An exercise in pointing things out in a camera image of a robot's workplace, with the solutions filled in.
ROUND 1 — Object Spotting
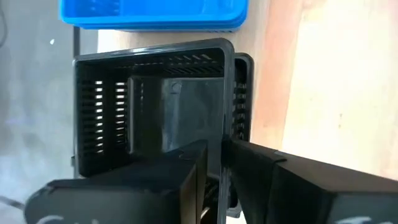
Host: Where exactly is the black slotted plastic basket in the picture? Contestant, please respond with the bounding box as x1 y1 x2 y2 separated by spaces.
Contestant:
201 52 255 219
72 37 236 224

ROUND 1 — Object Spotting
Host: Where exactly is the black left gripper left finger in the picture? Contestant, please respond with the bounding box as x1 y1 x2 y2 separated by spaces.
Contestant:
24 139 209 224

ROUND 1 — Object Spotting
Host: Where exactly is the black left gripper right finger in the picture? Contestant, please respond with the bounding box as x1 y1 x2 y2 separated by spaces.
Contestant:
221 138 398 224

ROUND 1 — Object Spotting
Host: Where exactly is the wooden shelf board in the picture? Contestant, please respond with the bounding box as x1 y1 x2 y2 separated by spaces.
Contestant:
97 0 398 182

